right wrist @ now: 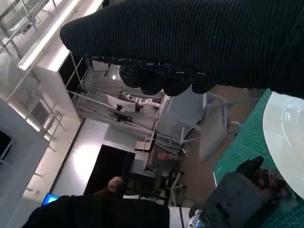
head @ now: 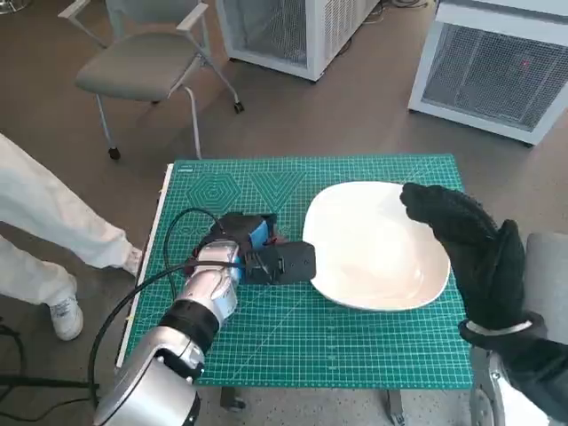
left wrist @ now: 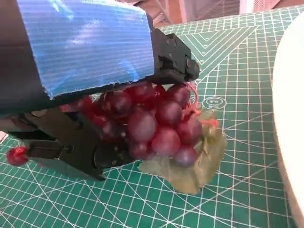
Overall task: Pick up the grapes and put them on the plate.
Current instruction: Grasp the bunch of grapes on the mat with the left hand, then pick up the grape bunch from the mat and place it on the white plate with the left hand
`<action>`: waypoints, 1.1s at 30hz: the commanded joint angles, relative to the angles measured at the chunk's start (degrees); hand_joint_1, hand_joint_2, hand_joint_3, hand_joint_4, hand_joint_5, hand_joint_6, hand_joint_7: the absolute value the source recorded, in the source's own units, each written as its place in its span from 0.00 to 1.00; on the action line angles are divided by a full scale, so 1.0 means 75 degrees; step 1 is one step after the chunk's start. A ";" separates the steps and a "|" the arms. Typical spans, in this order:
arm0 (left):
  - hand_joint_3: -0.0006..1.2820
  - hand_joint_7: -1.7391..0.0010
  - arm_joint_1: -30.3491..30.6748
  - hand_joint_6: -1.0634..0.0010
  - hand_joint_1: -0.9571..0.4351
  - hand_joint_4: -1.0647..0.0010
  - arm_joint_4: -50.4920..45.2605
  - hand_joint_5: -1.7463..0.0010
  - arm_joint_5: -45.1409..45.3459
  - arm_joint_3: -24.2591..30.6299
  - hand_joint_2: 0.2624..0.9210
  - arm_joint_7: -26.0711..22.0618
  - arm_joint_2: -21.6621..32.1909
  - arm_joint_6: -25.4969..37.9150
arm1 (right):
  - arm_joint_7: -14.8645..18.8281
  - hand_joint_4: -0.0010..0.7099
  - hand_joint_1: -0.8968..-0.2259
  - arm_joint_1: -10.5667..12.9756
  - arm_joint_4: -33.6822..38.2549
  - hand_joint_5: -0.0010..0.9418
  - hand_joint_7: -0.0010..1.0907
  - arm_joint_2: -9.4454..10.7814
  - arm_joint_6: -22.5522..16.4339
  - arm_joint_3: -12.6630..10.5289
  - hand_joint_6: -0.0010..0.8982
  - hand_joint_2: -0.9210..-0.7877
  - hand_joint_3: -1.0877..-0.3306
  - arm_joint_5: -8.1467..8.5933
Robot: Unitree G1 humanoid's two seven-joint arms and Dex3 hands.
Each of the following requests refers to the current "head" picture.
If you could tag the white mesh cabinet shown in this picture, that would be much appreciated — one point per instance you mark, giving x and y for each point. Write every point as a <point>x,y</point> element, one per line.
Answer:
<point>488,71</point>
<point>319,26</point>

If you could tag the gray chair with white frame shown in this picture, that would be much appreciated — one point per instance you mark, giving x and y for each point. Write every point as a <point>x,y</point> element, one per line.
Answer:
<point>133,66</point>

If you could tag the person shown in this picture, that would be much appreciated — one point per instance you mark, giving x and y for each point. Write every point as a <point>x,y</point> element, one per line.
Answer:
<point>35,199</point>

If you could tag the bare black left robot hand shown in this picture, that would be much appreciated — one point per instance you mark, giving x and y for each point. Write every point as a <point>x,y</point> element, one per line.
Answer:
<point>248,228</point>

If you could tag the gray padded chair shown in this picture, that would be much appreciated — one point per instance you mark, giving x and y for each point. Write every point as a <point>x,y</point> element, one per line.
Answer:
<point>550,275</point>

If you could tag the white plate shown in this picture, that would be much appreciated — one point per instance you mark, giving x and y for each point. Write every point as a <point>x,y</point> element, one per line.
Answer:
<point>368,248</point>

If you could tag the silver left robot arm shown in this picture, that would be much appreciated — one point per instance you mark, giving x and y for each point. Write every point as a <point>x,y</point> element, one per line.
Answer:
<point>146,377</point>

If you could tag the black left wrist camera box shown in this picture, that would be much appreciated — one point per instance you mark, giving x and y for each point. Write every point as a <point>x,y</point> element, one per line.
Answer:
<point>288,264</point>

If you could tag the metal table leg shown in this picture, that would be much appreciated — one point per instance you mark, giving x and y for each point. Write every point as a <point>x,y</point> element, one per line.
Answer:
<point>395,408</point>
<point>231,397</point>

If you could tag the green cutting mat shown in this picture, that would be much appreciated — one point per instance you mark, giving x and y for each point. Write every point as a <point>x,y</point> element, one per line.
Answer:
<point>310,337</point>

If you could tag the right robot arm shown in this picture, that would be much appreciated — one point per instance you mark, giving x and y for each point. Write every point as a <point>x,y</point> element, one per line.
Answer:
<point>532,368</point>

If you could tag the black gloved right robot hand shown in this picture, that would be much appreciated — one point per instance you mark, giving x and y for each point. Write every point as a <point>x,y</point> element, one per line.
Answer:
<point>483,266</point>

